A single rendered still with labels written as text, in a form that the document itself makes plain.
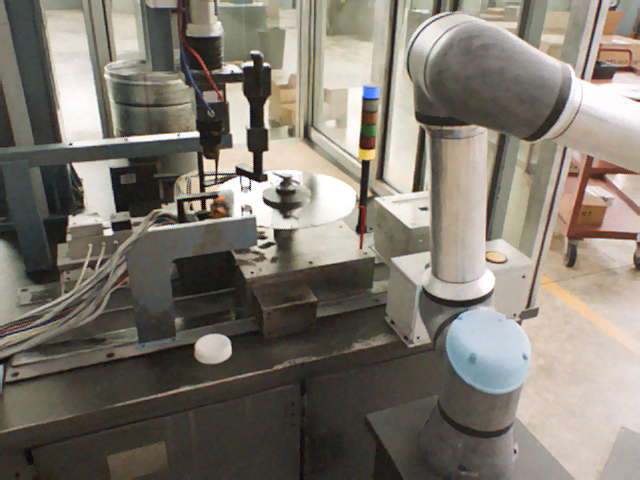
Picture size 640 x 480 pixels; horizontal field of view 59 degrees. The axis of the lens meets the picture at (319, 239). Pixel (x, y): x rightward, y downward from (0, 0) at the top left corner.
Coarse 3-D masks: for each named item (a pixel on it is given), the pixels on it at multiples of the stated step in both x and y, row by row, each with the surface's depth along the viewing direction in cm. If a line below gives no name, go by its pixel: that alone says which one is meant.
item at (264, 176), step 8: (256, 160) 119; (240, 168) 123; (248, 168) 123; (256, 168) 120; (240, 176) 124; (248, 176) 122; (256, 176) 120; (264, 176) 120; (240, 184) 125; (240, 192) 126
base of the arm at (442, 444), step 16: (432, 416) 89; (448, 416) 84; (432, 432) 88; (448, 432) 85; (464, 432) 83; (480, 432) 82; (496, 432) 82; (512, 432) 85; (432, 448) 87; (448, 448) 85; (464, 448) 84; (480, 448) 83; (496, 448) 83; (512, 448) 86; (432, 464) 87; (448, 464) 85; (464, 464) 85; (480, 464) 83; (496, 464) 84; (512, 464) 86
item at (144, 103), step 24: (120, 72) 183; (144, 72) 188; (168, 72) 190; (120, 96) 171; (144, 96) 169; (168, 96) 170; (120, 120) 175; (144, 120) 172; (168, 120) 174; (192, 120) 179; (168, 168) 184; (192, 168) 190
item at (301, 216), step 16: (272, 176) 140; (304, 176) 141; (320, 176) 141; (224, 192) 130; (256, 192) 131; (320, 192) 132; (336, 192) 132; (352, 192) 133; (224, 208) 123; (240, 208) 123; (256, 208) 123; (272, 208) 123; (288, 208) 124; (304, 208) 124; (320, 208) 124; (336, 208) 124; (352, 208) 125; (272, 224) 116; (288, 224) 116; (304, 224) 117; (320, 224) 117
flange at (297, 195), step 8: (264, 192) 129; (272, 192) 128; (280, 192) 127; (288, 192) 127; (296, 192) 129; (304, 192) 129; (264, 200) 127; (272, 200) 125; (280, 200) 125; (288, 200) 125; (296, 200) 125; (304, 200) 126
